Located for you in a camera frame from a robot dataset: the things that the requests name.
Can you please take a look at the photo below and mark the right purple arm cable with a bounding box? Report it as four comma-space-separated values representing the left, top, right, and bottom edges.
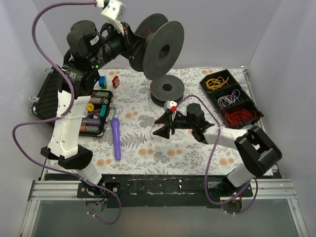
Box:
176, 95, 259, 215

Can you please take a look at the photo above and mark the black three-compartment wire tray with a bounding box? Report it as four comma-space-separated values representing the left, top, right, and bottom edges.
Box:
199, 69, 264, 129

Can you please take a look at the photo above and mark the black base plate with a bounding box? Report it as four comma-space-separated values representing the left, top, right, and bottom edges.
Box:
76, 174, 254, 209

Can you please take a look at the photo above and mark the aluminium frame rail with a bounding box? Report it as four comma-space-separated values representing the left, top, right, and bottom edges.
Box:
21, 179, 308, 237

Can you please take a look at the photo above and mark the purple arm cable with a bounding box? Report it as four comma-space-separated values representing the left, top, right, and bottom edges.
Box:
176, 95, 259, 215
12, 0, 122, 224

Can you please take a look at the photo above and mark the black poker chip case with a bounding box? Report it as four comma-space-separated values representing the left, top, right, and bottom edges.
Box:
32, 68, 113, 137

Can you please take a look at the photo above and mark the grey cable spool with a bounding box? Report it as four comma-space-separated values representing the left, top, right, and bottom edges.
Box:
129, 13, 184, 80
150, 75, 185, 107

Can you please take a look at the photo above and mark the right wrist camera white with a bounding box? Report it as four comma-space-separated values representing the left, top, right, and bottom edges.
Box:
164, 101, 177, 115

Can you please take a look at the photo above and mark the red wire bundle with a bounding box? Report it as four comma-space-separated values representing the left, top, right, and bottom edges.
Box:
219, 107, 258, 129

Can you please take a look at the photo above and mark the white purple wire bundle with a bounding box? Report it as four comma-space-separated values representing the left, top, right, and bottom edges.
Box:
218, 89, 241, 108

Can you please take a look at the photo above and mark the floral patterned table mat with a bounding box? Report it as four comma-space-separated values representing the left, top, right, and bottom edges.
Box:
79, 69, 242, 175

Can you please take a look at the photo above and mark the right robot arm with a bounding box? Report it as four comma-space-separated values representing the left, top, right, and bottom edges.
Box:
153, 101, 282, 196

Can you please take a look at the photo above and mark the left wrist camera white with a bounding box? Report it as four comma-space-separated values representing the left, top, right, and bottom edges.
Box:
101, 0, 126, 36

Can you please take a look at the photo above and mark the blue green toy block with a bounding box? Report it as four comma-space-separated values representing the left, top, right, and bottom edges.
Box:
98, 76, 108, 89

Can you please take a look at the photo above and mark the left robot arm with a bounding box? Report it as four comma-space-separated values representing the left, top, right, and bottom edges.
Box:
40, 20, 147, 198

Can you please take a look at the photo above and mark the purple toy microphone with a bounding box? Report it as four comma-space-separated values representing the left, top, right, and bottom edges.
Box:
111, 118, 121, 161

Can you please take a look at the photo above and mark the single red wire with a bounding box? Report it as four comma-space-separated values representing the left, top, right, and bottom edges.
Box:
143, 29, 161, 140

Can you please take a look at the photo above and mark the yellow wire bundle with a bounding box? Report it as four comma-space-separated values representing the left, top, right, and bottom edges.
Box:
206, 76, 230, 91

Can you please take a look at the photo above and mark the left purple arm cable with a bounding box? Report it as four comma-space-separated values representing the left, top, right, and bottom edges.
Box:
12, 0, 122, 224

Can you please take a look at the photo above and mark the red toy block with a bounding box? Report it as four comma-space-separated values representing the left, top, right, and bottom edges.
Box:
112, 76, 120, 88

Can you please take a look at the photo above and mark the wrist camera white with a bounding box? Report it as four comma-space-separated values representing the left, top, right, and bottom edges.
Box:
101, 0, 126, 36
164, 101, 177, 115

